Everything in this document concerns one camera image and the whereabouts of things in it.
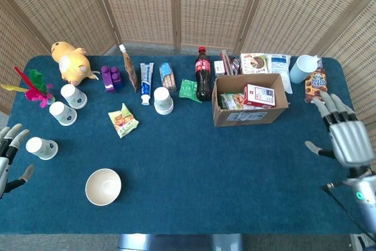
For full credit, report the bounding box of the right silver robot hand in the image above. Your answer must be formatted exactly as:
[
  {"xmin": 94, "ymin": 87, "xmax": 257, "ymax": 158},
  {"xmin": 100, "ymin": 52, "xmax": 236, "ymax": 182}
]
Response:
[{"xmin": 304, "ymin": 91, "xmax": 376, "ymax": 169}]

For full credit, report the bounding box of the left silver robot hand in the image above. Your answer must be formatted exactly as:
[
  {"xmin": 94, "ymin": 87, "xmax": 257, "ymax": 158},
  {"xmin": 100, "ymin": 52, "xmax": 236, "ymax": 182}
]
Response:
[{"xmin": 0, "ymin": 122, "xmax": 36, "ymax": 199}]

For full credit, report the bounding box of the red and white carton box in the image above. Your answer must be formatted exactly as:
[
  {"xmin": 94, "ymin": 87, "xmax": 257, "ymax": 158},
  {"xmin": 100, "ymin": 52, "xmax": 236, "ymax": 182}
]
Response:
[{"xmin": 243, "ymin": 83, "xmax": 277, "ymax": 109}]

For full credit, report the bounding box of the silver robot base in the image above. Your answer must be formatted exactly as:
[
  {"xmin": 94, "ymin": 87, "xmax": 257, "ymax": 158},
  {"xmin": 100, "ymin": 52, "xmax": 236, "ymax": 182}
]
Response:
[{"xmin": 116, "ymin": 233, "xmax": 245, "ymax": 251}]

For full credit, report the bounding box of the Hello Panda biscuit box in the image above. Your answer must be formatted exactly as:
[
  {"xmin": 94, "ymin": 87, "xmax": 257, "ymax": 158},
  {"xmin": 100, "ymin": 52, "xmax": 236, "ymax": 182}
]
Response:
[{"xmin": 304, "ymin": 68, "xmax": 328, "ymax": 104}]

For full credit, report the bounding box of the brown cardboard shipping box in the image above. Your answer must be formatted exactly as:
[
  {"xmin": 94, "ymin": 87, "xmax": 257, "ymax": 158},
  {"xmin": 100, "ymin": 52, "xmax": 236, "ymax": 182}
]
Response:
[{"xmin": 211, "ymin": 73, "xmax": 290, "ymax": 128}]

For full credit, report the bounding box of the chocolate pie box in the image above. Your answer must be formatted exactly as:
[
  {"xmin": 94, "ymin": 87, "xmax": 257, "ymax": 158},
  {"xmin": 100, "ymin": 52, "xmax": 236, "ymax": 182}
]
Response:
[{"xmin": 240, "ymin": 52, "xmax": 269, "ymax": 75}]

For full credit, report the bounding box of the small white box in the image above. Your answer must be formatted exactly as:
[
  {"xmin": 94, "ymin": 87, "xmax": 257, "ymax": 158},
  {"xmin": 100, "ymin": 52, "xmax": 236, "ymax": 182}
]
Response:
[{"xmin": 213, "ymin": 60, "xmax": 227, "ymax": 76}]

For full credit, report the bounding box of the paper cup stack blue flower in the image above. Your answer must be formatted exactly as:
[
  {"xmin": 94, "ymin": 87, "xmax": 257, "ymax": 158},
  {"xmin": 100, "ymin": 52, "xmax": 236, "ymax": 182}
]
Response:
[
  {"xmin": 60, "ymin": 83, "xmax": 88, "ymax": 110},
  {"xmin": 25, "ymin": 136, "xmax": 59, "ymax": 161},
  {"xmin": 49, "ymin": 101, "xmax": 78, "ymax": 127}
]

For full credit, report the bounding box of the white plastic cup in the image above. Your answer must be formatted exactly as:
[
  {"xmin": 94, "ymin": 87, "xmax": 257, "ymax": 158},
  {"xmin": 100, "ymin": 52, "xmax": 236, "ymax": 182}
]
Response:
[{"xmin": 288, "ymin": 54, "xmax": 323, "ymax": 85}]

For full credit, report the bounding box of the cream bowl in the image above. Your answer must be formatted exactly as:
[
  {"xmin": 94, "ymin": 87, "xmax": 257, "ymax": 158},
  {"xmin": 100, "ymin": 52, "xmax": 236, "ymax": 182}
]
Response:
[{"xmin": 85, "ymin": 168, "xmax": 122, "ymax": 207}]

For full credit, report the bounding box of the white plastic pouch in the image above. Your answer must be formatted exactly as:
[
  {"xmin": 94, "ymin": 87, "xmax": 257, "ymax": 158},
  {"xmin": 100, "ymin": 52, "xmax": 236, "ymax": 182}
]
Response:
[{"xmin": 265, "ymin": 53, "xmax": 294, "ymax": 95}]

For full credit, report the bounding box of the yellow plush toy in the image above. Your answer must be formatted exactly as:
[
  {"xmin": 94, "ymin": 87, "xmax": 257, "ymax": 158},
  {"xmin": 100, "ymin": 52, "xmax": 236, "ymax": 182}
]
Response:
[{"xmin": 51, "ymin": 41, "xmax": 100, "ymax": 86}]

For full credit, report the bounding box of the yellow green snack bag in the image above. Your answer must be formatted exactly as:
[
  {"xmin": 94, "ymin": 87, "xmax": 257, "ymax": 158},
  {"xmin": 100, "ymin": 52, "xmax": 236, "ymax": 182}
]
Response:
[{"xmin": 107, "ymin": 102, "xmax": 140, "ymax": 139}]

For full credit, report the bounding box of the tall purple building block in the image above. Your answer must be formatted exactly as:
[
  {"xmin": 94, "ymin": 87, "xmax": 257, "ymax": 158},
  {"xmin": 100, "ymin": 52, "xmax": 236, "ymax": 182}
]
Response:
[{"xmin": 100, "ymin": 65, "xmax": 116, "ymax": 93}]

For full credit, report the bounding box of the blue building block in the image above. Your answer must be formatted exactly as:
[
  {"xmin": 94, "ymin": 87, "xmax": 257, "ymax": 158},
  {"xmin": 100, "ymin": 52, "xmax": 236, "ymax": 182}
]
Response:
[{"xmin": 112, "ymin": 75, "xmax": 125, "ymax": 90}]

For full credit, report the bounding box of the red brown chopstick pack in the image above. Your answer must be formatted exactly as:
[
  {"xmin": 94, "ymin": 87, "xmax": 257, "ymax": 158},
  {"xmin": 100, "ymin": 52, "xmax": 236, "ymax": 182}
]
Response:
[{"xmin": 220, "ymin": 49, "xmax": 233, "ymax": 76}]

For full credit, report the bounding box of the cola bottle with red cap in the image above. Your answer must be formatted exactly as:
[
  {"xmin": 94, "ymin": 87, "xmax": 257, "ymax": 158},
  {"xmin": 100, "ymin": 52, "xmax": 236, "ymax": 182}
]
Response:
[{"xmin": 194, "ymin": 46, "xmax": 213, "ymax": 102}]

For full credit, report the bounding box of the brown spouted pouch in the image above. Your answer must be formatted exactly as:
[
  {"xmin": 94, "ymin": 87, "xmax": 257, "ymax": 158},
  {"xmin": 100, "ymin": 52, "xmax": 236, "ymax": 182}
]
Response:
[{"xmin": 118, "ymin": 43, "xmax": 139, "ymax": 93}]

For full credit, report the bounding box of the blue tablecloth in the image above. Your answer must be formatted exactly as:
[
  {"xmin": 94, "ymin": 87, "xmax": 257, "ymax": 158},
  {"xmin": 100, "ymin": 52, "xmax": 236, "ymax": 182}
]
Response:
[{"xmin": 0, "ymin": 54, "xmax": 371, "ymax": 236}]

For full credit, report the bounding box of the blue and white toothpaste tube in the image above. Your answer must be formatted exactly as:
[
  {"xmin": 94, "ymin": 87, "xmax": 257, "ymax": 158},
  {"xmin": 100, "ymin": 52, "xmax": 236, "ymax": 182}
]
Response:
[{"xmin": 139, "ymin": 62, "xmax": 155, "ymax": 106}]

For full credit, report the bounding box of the green foil packet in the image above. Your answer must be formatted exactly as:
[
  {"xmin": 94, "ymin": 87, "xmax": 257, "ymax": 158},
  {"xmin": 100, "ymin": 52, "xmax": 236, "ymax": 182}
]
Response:
[{"xmin": 178, "ymin": 78, "xmax": 203, "ymax": 104}]

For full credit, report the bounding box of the paper cup stack green flower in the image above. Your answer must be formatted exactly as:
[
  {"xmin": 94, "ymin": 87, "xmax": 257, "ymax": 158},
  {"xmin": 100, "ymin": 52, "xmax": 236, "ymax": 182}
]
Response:
[{"xmin": 153, "ymin": 86, "xmax": 174, "ymax": 116}]

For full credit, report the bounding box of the biscuit stick packet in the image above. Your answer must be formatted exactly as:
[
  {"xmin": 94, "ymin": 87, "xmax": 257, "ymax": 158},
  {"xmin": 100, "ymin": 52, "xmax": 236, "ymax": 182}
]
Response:
[{"xmin": 158, "ymin": 62, "xmax": 177, "ymax": 93}]

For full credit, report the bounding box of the woven folding screen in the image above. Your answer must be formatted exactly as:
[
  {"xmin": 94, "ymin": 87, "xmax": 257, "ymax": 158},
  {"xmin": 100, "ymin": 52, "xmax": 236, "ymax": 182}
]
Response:
[{"xmin": 0, "ymin": 0, "xmax": 376, "ymax": 173}]

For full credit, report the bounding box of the black cable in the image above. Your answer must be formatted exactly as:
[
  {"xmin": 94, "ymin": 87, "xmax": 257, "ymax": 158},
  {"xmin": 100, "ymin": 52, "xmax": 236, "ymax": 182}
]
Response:
[{"xmin": 321, "ymin": 180, "xmax": 371, "ymax": 235}]

